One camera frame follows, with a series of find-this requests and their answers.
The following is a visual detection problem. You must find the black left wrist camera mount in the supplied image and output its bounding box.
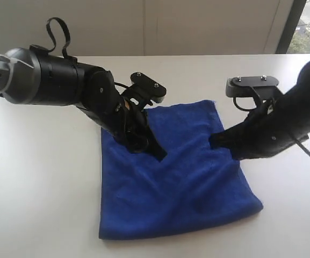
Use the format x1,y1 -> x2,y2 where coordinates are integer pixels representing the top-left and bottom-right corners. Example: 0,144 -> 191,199
121,72 -> 167,109

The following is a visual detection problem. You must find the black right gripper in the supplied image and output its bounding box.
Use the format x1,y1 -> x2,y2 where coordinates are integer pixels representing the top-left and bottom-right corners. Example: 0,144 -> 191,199
208,62 -> 310,160

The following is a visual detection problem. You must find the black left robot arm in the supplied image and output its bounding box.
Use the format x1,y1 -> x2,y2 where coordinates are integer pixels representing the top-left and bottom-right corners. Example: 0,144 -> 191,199
0,46 -> 167,161

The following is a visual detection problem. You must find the black window frame post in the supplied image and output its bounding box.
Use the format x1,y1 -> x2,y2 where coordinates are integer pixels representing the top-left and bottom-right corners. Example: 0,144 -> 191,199
275,0 -> 307,54

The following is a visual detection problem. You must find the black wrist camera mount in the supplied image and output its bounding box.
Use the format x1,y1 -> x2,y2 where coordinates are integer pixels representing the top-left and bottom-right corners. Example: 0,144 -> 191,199
121,72 -> 167,109
226,75 -> 283,112

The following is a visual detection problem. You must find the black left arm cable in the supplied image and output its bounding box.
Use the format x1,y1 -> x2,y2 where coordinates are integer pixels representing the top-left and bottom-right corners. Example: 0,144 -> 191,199
45,17 -> 72,59

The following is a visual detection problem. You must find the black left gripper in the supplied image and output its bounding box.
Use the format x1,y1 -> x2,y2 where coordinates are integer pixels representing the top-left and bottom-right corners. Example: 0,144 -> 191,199
75,66 -> 167,162

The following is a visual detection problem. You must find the blue towel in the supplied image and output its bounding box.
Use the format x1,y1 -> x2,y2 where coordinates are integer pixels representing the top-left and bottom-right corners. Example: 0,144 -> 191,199
99,100 -> 263,240

